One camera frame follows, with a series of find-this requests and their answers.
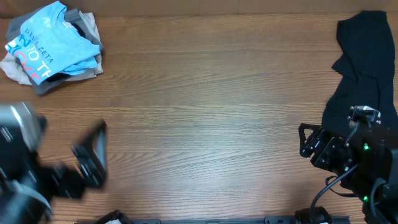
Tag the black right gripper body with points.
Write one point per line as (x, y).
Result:
(328, 152)

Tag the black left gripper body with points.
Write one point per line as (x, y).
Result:
(50, 181)

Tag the light blue t-shirt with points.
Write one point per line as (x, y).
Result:
(53, 46)

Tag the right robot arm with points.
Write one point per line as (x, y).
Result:
(364, 163)

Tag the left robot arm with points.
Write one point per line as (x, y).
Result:
(32, 213)

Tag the black garment at right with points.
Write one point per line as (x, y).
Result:
(367, 67)

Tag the white folded garment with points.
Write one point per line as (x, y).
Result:
(93, 46)

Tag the grey folded garment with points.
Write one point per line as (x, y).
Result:
(13, 69)

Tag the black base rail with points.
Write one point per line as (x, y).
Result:
(300, 217)

